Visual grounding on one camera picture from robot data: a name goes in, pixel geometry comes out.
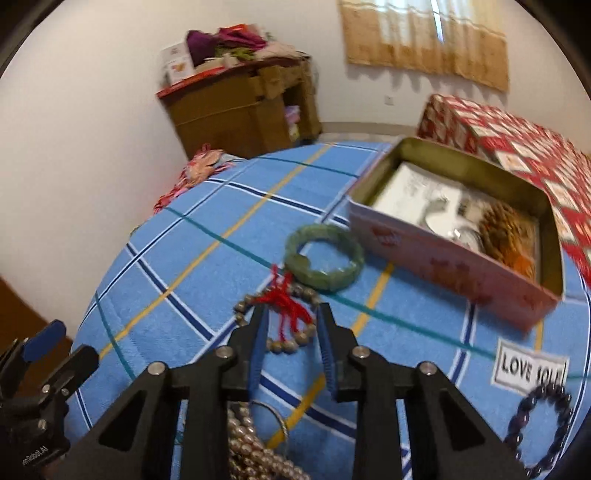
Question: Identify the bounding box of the white pearl necklace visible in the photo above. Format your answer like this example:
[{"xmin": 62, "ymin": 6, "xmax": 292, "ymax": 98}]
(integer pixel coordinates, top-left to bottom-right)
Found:
[{"xmin": 227, "ymin": 401, "xmax": 313, "ymax": 480}]

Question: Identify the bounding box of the silver metal bangle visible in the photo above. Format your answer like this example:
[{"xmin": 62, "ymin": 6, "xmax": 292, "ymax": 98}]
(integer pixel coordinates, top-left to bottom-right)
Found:
[{"xmin": 249, "ymin": 400, "xmax": 290, "ymax": 458}]

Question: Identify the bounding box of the dark purple bead bracelet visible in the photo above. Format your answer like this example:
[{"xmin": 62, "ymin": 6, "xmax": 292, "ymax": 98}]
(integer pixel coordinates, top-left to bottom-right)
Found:
[{"xmin": 503, "ymin": 383, "xmax": 575, "ymax": 479}]

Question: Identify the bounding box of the grey bead bracelet red tassel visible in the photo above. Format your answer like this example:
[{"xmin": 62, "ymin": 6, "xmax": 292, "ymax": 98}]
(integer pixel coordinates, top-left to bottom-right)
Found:
[{"xmin": 232, "ymin": 264, "xmax": 322, "ymax": 354}]

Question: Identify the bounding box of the green jade bangle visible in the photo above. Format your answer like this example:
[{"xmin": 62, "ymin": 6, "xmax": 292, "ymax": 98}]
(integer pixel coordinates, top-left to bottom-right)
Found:
[{"xmin": 283, "ymin": 224, "xmax": 365, "ymax": 292}]

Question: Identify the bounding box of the brown wooden bead mala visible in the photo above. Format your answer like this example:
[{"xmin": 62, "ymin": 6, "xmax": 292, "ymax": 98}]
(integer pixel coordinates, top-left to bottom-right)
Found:
[{"xmin": 478, "ymin": 202, "xmax": 536, "ymax": 281}]

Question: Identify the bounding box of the blue plaid tablecloth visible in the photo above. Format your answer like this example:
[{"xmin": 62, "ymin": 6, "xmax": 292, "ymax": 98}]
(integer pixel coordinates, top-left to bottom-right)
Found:
[{"xmin": 64, "ymin": 140, "xmax": 591, "ymax": 480}]

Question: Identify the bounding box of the pink metal tin box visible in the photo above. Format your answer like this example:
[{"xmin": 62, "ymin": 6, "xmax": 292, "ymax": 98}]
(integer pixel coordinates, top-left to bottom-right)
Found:
[{"xmin": 348, "ymin": 137, "xmax": 564, "ymax": 331}]

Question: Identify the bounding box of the pink fabric bundle on floor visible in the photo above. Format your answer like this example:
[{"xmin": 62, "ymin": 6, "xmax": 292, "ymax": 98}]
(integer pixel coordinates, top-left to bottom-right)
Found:
[{"xmin": 152, "ymin": 143, "xmax": 242, "ymax": 215}]

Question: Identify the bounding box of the paper leaflet in tin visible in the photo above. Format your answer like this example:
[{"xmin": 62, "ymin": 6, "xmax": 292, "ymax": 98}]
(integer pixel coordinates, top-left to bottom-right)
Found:
[{"xmin": 372, "ymin": 162, "xmax": 464, "ymax": 236}]

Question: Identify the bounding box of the red patchwork bed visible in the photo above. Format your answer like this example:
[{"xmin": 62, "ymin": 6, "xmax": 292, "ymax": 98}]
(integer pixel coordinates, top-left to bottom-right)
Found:
[{"xmin": 417, "ymin": 94, "xmax": 590, "ymax": 282}]

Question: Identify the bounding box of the brown wooden cabinet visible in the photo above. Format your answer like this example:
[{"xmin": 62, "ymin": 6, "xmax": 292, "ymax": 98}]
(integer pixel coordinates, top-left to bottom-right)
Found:
[{"xmin": 157, "ymin": 55, "xmax": 322, "ymax": 159}]

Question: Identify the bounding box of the white product box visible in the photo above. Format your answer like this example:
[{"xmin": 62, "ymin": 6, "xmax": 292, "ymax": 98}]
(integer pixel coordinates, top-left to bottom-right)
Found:
[{"xmin": 161, "ymin": 41, "xmax": 194, "ymax": 85}]

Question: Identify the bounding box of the pile of clothes on cabinet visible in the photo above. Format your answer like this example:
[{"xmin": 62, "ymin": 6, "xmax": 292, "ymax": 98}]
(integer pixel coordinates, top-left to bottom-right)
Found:
[{"xmin": 185, "ymin": 24, "xmax": 305, "ymax": 68}]

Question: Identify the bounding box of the beige patterned window curtain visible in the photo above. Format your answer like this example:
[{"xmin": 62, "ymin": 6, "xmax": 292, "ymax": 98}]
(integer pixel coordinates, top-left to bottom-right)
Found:
[{"xmin": 339, "ymin": 0, "xmax": 510, "ymax": 92}]

